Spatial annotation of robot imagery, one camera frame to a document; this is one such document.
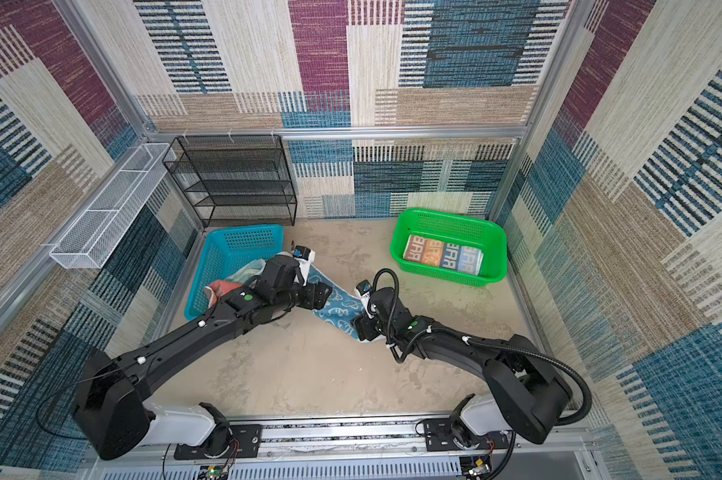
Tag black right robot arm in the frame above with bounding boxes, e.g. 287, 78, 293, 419
351, 281, 592, 449

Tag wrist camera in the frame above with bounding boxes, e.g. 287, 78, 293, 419
355, 280, 373, 318
292, 245, 316, 286

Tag white wire mesh tray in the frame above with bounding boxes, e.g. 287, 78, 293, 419
49, 143, 169, 269

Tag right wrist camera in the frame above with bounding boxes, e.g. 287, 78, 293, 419
355, 280, 373, 318

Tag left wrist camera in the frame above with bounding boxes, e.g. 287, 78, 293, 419
292, 245, 316, 286

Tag multicolour rabbit towel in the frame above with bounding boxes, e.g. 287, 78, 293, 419
403, 235, 484, 276

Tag light blue patterned towel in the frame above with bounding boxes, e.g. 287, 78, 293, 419
228, 259, 368, 342

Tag red pink towel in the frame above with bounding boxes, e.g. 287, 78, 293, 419
203, 280, 242, 308

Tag aluminium front rail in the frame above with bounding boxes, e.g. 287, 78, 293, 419
75, 412, 609, 479

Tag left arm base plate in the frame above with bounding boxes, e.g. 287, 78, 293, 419
172, 424, 263, 461

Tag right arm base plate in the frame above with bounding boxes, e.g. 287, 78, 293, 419
414, 417, 510, 452

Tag green plastic basket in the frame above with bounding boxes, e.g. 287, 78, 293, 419
390, 209, 508, 287

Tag black wire shelf rack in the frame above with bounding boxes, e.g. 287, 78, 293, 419
162, 135, 298, 228

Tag teal plastic basket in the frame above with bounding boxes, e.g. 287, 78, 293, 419
185, 224, 284, 321

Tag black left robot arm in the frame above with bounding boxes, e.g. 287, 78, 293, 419
71, 255, 333, 460

